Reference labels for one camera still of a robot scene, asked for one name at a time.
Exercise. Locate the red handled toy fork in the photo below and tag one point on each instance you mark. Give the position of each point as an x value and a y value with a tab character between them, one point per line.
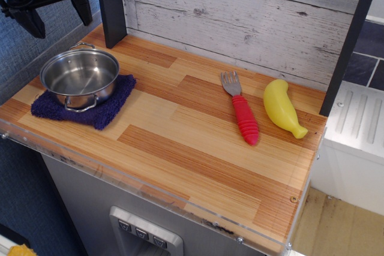
246	121

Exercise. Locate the yellow plastic toy banana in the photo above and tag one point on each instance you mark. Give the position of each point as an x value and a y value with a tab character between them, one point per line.
280	109

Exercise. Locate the stainless steel pot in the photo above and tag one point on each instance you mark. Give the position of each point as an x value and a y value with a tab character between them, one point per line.
81	78

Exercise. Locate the purple knitted cloth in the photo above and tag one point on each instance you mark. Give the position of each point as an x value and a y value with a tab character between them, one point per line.
98	117

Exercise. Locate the grey toy fridge cabinet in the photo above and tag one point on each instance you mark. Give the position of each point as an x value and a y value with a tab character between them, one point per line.
90	196

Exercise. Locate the clear acrylic edge guard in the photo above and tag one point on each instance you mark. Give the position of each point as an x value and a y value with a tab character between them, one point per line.
199	168

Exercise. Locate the silver water dispenser panel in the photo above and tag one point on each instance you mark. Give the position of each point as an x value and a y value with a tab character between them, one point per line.
138	236

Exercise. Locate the yellow object at corner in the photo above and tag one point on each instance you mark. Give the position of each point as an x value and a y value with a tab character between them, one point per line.
21	250

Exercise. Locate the white toy sink unit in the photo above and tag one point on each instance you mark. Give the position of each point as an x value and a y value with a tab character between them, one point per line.
349	163

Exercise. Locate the black left upright post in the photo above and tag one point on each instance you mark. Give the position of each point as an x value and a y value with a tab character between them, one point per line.
113	18

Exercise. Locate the black upright post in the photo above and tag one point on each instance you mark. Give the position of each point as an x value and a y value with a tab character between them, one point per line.
356	25
113	18

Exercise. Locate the black right upright post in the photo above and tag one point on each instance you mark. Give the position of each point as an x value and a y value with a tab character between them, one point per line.
356	25

